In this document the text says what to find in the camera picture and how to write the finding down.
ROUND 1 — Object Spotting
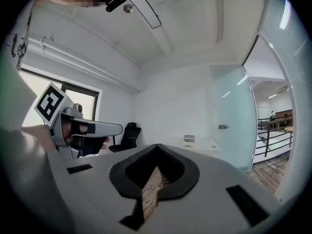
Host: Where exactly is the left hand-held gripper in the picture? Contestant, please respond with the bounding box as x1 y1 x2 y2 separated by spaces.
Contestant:
34 81 123 159

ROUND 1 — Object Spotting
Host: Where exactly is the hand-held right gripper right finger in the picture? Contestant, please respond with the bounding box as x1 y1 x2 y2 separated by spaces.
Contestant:
136 143 285 234

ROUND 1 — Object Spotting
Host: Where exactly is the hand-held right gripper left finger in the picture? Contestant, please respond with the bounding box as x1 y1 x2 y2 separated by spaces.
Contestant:
47 143 159 234

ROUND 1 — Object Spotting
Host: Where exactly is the person's left forearm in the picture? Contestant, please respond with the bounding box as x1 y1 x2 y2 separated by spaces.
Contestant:
20 124 56 154

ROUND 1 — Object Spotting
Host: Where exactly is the person's left hand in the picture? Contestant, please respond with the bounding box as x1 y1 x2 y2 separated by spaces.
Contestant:
62 120 111 151

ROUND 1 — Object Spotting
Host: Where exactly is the black office chair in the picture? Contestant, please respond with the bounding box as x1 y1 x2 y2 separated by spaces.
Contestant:
108 122 142 154

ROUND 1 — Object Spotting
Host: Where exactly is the white desk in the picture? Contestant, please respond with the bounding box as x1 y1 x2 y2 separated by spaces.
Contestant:
168 136 221 159

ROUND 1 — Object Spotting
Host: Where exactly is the dark-framed window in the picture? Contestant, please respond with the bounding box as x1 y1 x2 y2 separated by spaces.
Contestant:
19 68 101 128

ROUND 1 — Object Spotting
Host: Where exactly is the dark metal railing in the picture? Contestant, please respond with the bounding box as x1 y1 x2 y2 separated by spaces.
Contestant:
253 116 293 158

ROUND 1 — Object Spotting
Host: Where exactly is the frosted glass door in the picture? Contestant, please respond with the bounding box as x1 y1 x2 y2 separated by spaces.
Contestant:
209 64 257 173

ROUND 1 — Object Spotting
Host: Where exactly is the white shirt with black print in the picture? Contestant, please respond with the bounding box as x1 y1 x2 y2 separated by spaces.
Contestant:
0 0 76 234

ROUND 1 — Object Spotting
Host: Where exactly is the white ceiling light strip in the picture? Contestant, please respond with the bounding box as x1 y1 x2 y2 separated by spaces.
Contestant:
211 0 225 44

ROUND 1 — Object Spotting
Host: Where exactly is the white wall pipe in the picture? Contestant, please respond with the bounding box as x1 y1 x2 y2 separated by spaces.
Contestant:
27 34 141 70

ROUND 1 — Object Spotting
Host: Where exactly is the black head-worn camera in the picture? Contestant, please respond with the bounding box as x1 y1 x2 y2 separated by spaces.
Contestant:
104 0 131 13

